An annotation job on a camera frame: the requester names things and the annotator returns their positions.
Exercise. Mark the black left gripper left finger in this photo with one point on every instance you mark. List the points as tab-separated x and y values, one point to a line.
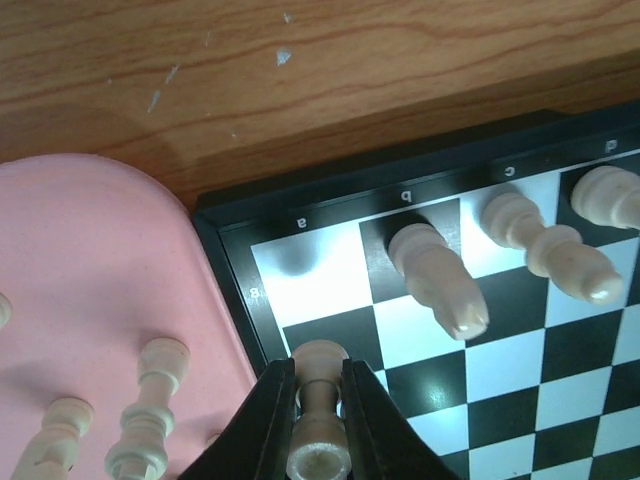
255	444

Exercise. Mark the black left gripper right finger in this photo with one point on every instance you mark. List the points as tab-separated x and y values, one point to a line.
381	442

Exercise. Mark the white bishop chess piece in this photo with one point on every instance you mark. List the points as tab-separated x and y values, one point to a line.
555	252

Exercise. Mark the white queen chess piece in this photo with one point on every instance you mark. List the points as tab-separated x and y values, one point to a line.
608	196

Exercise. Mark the black white chess board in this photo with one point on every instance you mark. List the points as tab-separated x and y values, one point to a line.
549	391

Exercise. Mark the white knight chess piece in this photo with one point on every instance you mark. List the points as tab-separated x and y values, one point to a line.
435	276

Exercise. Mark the white piece in tray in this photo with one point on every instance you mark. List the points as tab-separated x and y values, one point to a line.
140	452
212	439
5	310
53	451

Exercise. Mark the pink plastic tray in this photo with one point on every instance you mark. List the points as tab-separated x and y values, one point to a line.
97	259

